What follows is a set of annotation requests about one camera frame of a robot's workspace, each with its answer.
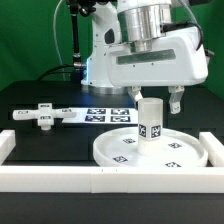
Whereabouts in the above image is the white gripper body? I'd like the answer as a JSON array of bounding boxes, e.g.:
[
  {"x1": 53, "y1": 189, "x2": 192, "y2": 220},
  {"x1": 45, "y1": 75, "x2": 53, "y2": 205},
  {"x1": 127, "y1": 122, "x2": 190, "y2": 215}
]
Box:
[{"x1": 107, "y1": 27, "x2": 208, "y2": 87}]

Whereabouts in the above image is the white cable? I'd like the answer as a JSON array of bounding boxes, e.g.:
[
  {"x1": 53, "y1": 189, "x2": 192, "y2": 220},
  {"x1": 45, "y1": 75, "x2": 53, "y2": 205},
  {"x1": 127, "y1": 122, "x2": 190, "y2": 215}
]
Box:
[{"x1": 52, "y1": 0, "x2": 68, "y2": 81}]

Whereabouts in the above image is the white marker sheet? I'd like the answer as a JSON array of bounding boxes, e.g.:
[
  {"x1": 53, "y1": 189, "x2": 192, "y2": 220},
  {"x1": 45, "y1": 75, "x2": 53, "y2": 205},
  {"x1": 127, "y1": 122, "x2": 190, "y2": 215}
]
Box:
[{"x1": 63, "y1": 108, "x2": 138, "y2": 124}]

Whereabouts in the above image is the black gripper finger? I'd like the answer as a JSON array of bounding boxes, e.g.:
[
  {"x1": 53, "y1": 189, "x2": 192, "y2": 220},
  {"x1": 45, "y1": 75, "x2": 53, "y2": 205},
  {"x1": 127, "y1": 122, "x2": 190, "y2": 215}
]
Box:
[
  {"x1": 168, "y1": 86, "x2": 185, "y2": 114},
  {"x1": 128, "y1": 86, "x2": 142, "y2": 103}
]

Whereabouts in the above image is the white cross table base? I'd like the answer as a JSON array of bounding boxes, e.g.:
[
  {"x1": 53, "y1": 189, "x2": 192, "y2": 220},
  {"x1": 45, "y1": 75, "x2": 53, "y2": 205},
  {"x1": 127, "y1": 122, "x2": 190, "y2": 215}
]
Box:
[{"x1": 13, "y1": 103, "x2": 76, "y2": 131}]

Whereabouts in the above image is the white round table top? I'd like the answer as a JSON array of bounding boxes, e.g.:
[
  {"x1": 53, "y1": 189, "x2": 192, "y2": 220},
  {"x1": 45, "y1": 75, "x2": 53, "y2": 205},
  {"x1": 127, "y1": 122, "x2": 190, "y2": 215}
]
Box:
[{"x1": 93, "y1": 127, "x2": 208, "y2": 168}]

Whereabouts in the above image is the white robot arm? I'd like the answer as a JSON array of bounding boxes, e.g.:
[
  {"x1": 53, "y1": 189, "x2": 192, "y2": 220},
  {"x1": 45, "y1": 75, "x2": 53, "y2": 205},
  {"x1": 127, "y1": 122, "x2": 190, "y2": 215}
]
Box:
[{"x1": 81, "y1": 0, "x2": 212, "y2": 114}]

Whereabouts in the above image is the black cable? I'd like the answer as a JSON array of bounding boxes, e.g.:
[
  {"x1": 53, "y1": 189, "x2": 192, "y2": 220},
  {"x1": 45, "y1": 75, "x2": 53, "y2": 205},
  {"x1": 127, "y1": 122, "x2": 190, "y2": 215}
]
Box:
[{"x1": 35, "y1": 64, "x2": 88, "y2": 82}]

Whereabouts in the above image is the white left fence bar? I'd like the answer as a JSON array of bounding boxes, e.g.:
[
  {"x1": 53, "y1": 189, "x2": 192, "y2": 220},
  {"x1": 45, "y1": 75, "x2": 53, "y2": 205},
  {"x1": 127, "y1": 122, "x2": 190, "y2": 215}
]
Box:
[{"x1": 0, "y1": 130, "x2": 16, "y2": 166}]

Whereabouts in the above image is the white right fence bar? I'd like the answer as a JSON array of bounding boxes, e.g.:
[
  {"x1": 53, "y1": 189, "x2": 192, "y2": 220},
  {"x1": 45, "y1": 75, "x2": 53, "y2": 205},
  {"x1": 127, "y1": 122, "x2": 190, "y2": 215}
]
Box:
[{"x1": 199, "y1": 132, "x2": 224, "y2": 167}]

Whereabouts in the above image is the black camera stand pole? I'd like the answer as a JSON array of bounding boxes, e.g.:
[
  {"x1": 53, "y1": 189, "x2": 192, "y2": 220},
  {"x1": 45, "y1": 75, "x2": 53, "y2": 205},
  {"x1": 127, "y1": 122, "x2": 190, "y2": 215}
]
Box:
[{"x1": 66, "y1": 0, "x2": 96, "y2": 69}]

